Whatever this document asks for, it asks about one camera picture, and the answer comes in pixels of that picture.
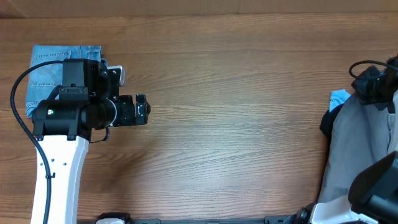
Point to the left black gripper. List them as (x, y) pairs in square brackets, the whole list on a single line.
[(127, 117)]

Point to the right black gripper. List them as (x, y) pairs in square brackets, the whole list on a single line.
[(359, 84)]

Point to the grey cotton shorts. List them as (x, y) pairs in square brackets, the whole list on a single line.
[(361, 135)]

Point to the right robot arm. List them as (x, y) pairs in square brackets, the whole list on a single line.
[(360, 179)]

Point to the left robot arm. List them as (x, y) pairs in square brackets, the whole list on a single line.
[(87, 99)]

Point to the light blue garment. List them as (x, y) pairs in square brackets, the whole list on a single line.
[(338, 97)]

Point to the black shirt with label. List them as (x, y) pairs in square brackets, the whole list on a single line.
[(326, 125)]

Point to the folded blue denim jeans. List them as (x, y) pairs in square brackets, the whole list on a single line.
[(44, 79)]

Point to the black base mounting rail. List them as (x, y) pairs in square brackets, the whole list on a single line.
[(126, 218)]

